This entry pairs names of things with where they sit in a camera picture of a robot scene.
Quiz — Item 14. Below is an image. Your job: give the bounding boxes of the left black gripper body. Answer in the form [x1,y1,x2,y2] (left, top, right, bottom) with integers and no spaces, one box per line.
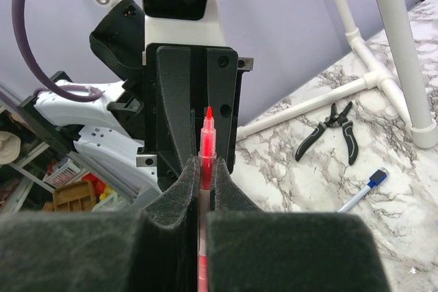
[138,43,254,183]

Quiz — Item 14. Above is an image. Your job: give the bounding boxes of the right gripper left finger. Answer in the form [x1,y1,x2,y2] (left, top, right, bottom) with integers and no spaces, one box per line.
[1,157,199,291]

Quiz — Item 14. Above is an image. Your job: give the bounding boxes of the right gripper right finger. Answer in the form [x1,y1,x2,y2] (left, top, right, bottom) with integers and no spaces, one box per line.
[206,159,391,291]

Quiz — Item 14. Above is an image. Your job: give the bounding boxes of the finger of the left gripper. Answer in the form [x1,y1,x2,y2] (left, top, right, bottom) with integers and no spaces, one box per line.
[156,45,200,183]
[207,48,237,172]

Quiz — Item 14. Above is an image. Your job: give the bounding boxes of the red pen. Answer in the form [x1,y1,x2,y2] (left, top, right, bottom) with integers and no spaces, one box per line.
[198,106,216,292]

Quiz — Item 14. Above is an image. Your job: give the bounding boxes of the white blue pen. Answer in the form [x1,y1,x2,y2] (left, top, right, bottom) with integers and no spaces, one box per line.
[337,168,389,213]

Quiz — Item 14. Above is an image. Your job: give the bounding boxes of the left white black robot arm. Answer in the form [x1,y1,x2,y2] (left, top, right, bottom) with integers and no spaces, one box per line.
[18,0,253,204]

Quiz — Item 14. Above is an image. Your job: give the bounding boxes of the cluttered shelf background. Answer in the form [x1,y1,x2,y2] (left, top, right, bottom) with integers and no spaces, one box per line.
[0,83,138,214]

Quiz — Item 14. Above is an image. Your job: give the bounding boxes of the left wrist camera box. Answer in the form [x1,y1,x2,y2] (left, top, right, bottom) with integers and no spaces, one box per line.
[142,0,226,47]

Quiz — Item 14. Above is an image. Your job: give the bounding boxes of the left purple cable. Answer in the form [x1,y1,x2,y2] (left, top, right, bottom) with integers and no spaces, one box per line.
[11,0,103,103]

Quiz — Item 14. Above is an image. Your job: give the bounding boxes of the black wire stripper pliers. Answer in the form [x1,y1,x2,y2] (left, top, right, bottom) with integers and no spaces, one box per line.
[294,101,359,166]

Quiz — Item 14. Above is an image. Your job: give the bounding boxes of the white pvc pipe frame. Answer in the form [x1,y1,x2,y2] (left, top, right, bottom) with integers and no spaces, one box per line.
[90,0,437,149]

